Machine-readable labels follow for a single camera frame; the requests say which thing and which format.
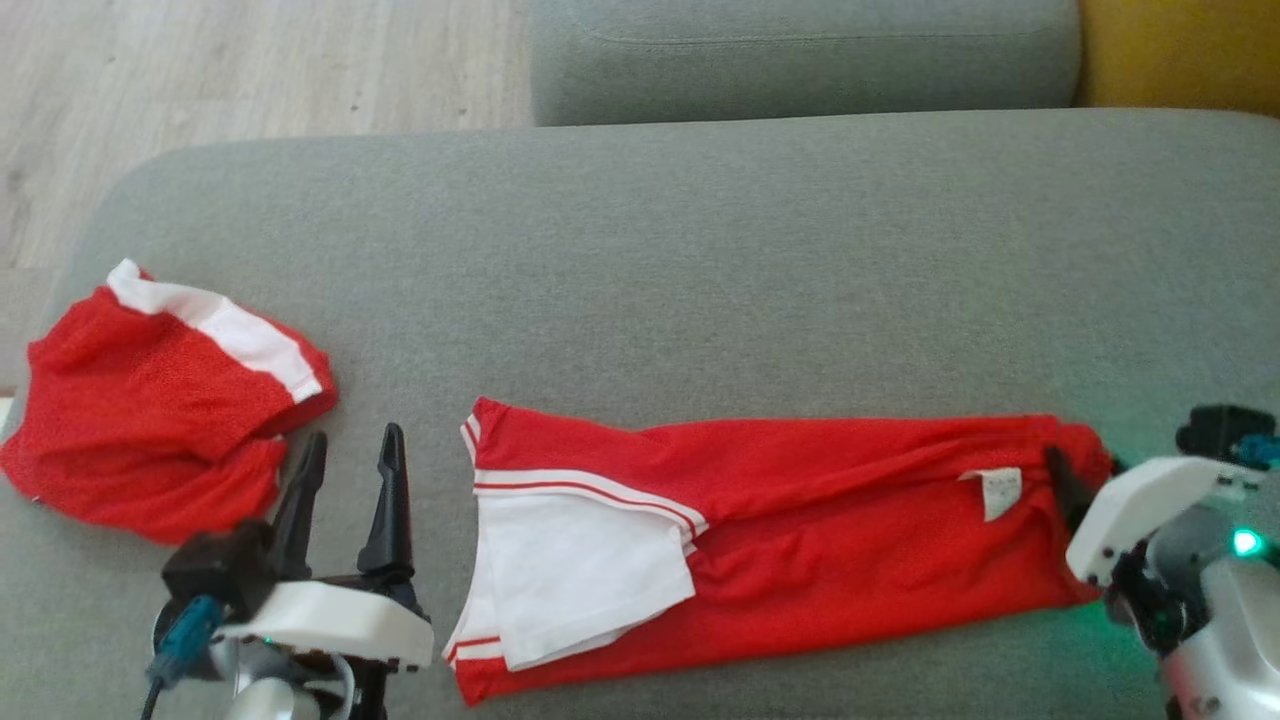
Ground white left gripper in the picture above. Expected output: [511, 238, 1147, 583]
[215, 423, 434, 669]

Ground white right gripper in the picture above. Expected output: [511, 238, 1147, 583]
[1045, 447, 1251, 586]

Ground red white-striped shorts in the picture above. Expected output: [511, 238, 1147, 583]
[0, 258, 338, 546]

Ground red white jersey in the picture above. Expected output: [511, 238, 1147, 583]
[443, 397, 1113, 706]

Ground grey sofa seat cushion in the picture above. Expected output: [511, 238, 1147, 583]
[0, 108, 1280, 720]

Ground yellow cushion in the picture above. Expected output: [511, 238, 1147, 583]
[1075, 0, 1280, 119]

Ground grey sofa back cushion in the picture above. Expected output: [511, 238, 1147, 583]
[530, 0, 1083, 127]

